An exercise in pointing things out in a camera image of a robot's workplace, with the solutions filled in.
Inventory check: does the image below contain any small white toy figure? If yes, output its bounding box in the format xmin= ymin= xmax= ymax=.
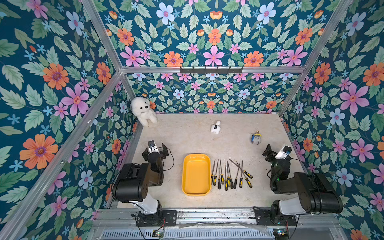
xmin=211 ymin=121 xmax=221 ymax=135

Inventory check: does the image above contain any blue yellow keychain toy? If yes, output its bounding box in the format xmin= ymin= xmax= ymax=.
xmin=251 ymin=130 xmax=262 ymax=145

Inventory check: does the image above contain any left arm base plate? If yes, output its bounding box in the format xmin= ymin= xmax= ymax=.
xmin=136 ymin=210 xmax=178 ymax=227

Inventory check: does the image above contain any black wall hook rail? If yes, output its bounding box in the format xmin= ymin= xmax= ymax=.
xmin=179 ymin=67 xmax=243 ymax=75

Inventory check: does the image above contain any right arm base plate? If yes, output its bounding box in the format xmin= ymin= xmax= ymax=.
xmin=253 ymin=206 xmax=297 ymax=226

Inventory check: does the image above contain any yellow plastic storage tray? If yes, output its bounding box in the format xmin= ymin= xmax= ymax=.
xmin=182 ymin=154 xmax=212 ymax=197

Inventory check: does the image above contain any file tool six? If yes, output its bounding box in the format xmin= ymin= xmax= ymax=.
xmin=226 ymin=161 xmax=232 ymax=189

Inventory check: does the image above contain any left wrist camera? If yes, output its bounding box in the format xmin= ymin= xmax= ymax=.
xmin=148 ymin=140 xmax=159 ymax=154

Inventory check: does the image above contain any white plush bear toy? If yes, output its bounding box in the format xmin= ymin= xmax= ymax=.
xmin=131 ymin=97 xmax=158 ymax=127

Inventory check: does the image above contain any file tool eight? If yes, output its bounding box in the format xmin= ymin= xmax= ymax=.
xmin=233 ymin=162 xmax=240 ymax=189

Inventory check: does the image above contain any file tool four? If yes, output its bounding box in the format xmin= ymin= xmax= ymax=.
xmin=219 ymin=159 xmax=225 ymax=185

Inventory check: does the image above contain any file tool seven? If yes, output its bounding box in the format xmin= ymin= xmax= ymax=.
xmin=227 ymin=163 xmax=234 ymax=189

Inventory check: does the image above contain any file tool two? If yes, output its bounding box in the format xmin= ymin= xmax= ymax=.
xmin=212 ymin=160 xmax=219 ymax=186

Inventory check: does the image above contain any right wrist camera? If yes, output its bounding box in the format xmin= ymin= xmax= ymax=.
xmin=275 ymin=145 xmax=292 ymax=159

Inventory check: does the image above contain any file tool nine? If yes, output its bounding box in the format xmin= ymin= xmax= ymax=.
xmin=239 ymin=163 xmax=243 ymax=188

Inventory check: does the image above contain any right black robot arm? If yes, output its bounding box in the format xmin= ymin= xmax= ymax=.
xmin=263 ymin=144 xmax=343 ymax=217

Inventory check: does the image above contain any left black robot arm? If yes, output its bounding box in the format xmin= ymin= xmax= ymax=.
xmin=111 ymin=141 xmax=169 ymax=218

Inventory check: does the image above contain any file tool five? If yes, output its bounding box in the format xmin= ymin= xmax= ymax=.
xmin=224 ymin=164 xmax=228 ymax=191

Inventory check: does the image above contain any file tool three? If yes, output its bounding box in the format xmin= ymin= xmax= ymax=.
xmin=217 ymin=163 xmax=222 ymax=190

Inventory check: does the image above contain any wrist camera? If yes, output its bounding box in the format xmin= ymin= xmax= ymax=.
xmin=148 ymin=140 xmax=159 ymax=154
xmin=275 ymin=145 xmax=292 ymax=159

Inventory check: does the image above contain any file tool one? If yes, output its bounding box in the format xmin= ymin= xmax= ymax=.
xmin=211 ymin=159 xmax=216 ymax=183

